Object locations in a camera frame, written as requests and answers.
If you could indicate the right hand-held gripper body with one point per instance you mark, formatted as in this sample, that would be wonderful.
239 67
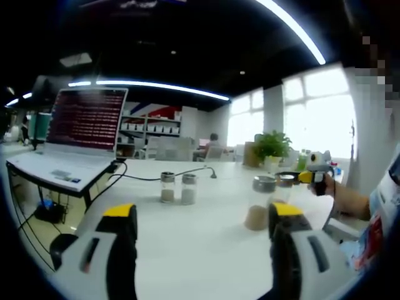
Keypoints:
322 161

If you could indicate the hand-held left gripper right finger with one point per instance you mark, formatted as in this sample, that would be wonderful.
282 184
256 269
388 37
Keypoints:
289 253

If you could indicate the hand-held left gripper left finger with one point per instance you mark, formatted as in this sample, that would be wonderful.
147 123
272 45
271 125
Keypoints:
120 250

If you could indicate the glass seasoning bottle steel lid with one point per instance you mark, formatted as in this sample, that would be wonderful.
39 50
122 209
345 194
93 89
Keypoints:
167 177
282 193
257 215
188 179

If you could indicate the green drink bottle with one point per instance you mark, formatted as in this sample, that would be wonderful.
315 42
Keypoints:
302 162

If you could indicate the person's right hand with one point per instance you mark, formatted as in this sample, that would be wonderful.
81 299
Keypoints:
331 186

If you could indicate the large bright window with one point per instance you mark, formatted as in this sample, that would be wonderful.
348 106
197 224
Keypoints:
322 118
245 122

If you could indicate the green potted plant white pot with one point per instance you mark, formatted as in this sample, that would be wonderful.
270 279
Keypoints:
270 145

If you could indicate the black-framed laptop stand table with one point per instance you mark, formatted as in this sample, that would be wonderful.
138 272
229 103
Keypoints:
86 200

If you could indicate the brown paper bag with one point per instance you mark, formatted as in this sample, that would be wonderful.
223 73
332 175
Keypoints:
248 154

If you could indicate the white chest-worn device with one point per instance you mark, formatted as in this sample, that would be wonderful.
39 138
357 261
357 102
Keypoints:
386 193

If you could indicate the grey mesh office chair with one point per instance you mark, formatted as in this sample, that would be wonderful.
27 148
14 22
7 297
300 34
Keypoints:
175 150

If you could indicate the white storage shelf rack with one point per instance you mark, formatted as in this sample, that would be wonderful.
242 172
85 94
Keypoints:
150 137

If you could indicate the row of white storage bins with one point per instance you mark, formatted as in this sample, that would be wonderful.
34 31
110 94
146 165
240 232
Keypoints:
153 127

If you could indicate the long ceiling light strip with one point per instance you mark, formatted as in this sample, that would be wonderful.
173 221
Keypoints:
297 28
162 87

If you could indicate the white laptop red-text screen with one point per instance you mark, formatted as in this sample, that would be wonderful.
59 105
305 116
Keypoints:
87 118

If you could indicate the short ceiling light strip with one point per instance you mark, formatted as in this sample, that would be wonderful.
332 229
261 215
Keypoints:
79 84

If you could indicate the white ceiling air conditioner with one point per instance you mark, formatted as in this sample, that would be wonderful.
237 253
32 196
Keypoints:
75 58

